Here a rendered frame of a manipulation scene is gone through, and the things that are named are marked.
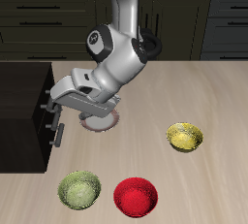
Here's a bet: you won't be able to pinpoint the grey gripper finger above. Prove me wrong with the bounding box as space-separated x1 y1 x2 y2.
46 100 63 114
78 111 94 121

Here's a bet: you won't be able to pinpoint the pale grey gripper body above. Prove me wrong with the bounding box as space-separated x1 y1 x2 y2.
49 75 122 119

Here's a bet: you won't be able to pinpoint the dark wooden cabinet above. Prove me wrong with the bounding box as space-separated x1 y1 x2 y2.
0 61 56 175

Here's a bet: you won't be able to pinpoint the white plate with red rim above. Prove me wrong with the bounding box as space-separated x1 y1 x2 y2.
79 108 121 134

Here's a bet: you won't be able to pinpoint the green bowl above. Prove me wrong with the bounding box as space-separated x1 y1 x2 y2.
57 170 103 211

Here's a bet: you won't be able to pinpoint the dark kitchen cupboards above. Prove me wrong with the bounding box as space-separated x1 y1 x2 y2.
0 0 248 62

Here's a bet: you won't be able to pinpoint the red bowl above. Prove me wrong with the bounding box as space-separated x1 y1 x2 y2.
112 176 159 218

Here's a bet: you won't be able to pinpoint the yellow bowl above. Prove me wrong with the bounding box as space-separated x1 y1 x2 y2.
166 122 204 153

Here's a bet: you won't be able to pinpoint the grey cabinet drawer handle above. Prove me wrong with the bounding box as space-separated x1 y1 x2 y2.
47 122 66 148
40 88 63 125

